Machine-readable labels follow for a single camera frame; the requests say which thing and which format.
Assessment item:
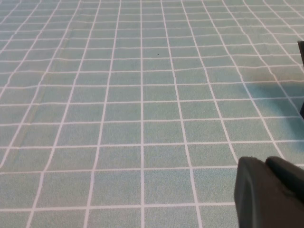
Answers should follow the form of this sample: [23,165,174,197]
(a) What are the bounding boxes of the black glasses case printed sides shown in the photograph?
[297,40,304,119]

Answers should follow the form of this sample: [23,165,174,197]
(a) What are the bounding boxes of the green checked tablecloth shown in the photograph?
[0,0,304,228]

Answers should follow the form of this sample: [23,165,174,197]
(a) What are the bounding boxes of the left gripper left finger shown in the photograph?
[234,156,304,228]

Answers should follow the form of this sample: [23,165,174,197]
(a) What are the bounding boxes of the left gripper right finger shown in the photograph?
[265,156,304,202]

